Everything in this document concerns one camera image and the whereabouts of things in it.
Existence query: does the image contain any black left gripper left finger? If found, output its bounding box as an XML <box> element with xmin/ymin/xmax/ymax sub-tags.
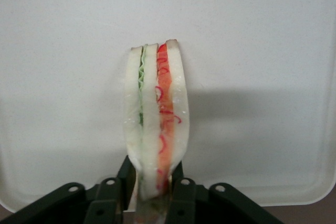
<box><xmin>83</xmin><ymin>155</ymin><xmax>138</xmax><ymax>224</ymax></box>

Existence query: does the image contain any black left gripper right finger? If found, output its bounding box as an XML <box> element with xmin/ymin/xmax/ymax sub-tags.
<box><xmin>165</xmin><ymin>161</ymin><xmax>211</xmax><ymax>224</ymax></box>

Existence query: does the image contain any triangular sandwich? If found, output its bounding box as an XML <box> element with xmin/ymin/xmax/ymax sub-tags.
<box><xmin>122</xmin><ymin>38</ymin><xmax>191</xmax><ymax>224</ymax></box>

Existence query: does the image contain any cream plastic tray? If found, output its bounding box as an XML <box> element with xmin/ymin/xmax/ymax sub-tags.
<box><xmin>0</xmin><ymin>0</ymin><xmax>336</xmax><ymax>213</ymax></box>

